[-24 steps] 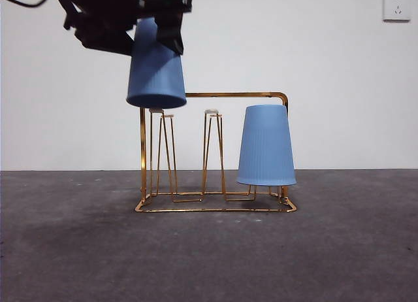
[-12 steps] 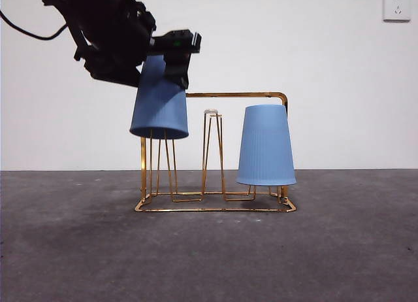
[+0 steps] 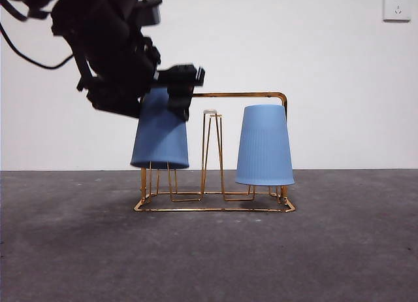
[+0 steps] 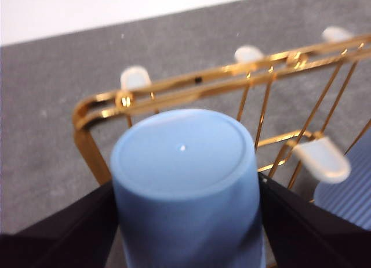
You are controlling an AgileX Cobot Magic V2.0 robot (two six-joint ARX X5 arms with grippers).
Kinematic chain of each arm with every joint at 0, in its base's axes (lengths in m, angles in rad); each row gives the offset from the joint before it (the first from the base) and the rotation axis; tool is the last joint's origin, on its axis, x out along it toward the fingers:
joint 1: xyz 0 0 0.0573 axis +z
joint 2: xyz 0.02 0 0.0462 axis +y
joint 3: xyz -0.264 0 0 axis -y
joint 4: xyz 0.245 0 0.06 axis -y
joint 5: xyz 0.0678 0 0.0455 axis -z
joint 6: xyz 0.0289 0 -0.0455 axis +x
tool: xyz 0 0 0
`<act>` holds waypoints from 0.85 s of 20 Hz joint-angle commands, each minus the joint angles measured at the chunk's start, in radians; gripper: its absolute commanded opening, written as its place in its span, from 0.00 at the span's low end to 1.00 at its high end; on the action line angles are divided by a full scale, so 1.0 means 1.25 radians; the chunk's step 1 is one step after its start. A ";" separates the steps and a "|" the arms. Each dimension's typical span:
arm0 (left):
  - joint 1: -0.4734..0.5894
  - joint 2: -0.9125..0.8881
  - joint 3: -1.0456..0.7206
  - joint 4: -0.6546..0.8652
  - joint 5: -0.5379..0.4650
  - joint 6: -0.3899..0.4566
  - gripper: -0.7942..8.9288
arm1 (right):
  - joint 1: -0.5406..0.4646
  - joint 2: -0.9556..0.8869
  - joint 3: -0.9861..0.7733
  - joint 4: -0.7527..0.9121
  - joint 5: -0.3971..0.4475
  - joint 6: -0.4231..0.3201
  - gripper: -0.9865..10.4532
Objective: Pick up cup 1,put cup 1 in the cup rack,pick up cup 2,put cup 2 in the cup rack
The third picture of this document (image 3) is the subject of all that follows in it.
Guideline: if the gold wire cup rack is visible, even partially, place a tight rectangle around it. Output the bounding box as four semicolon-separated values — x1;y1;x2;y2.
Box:
133;92;297;213

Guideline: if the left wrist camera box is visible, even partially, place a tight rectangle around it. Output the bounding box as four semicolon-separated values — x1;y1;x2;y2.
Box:
137;0;163;26

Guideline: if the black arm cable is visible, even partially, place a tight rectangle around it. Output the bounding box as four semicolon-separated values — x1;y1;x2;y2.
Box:
0;0;52;22
0;20;74;70

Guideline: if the blue ribbed plastic cup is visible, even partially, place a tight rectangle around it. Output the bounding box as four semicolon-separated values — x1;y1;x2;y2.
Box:
129;87;191;169
234;104;296;187

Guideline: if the white wall socket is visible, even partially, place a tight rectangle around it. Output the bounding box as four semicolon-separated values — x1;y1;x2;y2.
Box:
382;0;412;23

